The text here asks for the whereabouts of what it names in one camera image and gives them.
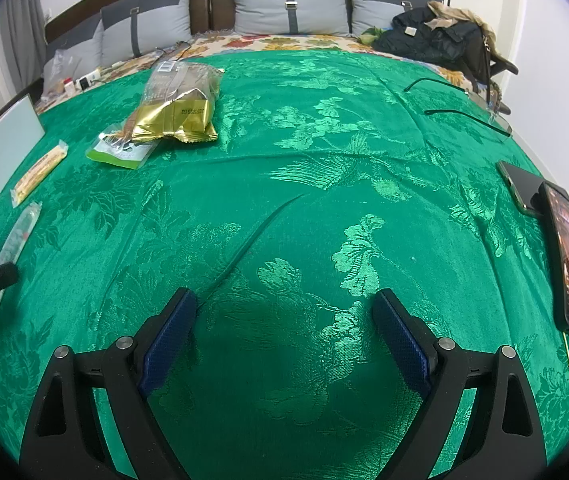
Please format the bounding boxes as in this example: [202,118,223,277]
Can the clear plastic bag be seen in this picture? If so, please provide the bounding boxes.
[43,50,82,96]

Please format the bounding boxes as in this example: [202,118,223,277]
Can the brown headboard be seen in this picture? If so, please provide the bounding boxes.
[44,0,435,41]

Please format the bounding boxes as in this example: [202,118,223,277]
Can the floral bed sheet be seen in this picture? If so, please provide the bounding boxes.
[34,34,465,111]

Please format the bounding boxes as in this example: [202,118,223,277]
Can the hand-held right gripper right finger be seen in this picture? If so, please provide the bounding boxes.
[371,288,547,480]

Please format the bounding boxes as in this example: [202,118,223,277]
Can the dark smartphone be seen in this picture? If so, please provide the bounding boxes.
[497,160,547,218]

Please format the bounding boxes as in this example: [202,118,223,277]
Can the thin yellow snack bar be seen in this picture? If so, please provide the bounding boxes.
[11,141,69,207]

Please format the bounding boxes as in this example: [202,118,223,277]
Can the dark chair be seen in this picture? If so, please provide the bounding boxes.
[464,30,520,96]

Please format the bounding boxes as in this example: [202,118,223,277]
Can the green floral bedspread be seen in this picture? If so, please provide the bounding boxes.
[0,50,569,480]

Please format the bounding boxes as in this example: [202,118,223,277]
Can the green and clear snack packet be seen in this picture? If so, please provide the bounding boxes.
[87,129,159,170]

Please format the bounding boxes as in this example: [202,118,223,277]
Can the long clear snack packet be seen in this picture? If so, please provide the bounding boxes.
[0,201,43,342]

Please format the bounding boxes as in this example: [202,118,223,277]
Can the black jacket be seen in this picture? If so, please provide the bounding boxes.
[373,7,485,68]

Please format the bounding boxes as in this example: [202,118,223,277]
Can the black eyeglasses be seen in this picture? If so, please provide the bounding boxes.
[404,77,513,138]

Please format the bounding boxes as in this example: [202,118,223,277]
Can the grey pillow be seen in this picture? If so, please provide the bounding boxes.
[227,0,352,37]
[44,12,105,81]
[344,0,437,36]
[100,0,195,66]

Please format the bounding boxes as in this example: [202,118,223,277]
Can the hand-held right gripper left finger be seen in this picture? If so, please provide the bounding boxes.
[19,287,198,480]

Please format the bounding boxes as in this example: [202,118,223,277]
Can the beige garment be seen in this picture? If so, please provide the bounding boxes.
[427,0,497,56]

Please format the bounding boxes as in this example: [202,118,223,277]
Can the gold foil snack packet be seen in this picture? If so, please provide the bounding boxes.
[131,60,226,145]

